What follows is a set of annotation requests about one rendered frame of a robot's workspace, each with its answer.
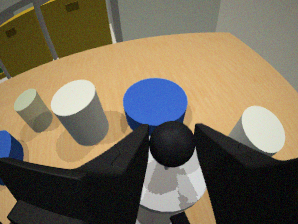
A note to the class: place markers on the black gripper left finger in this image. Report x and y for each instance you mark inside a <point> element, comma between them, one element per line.
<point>106,190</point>

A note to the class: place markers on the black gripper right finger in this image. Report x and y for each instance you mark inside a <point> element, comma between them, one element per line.
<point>244,186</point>

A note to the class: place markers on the grey cylinder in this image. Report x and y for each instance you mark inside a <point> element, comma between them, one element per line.
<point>259,129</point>
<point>78,108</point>

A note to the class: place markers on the dark blue short cylinder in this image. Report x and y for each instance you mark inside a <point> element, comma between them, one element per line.
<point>154,101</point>
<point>10,147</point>

